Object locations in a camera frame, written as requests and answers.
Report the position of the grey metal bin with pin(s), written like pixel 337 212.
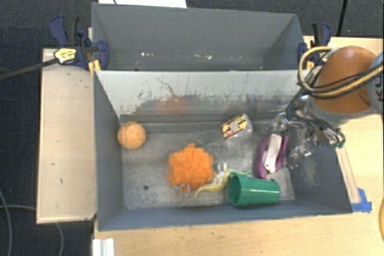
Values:
pixel 192 39

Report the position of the orange ball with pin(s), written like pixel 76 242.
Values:
pixel 131 135

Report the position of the purple and white stapler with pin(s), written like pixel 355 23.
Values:
pixel 271 156

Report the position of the small printed packet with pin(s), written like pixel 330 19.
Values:
pixel 237 127

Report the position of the green plastic cup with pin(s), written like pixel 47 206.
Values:
pixel 255 191

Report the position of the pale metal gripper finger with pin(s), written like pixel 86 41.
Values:
pixel 300 153
pixel 279 124

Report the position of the pale wood flat board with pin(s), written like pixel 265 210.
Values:
pixel 67 144

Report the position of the yellow-green toy lizard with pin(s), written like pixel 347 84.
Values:
pixel 216 184

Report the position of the orange mesh bath sponge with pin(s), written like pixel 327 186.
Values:
pixel 189 165

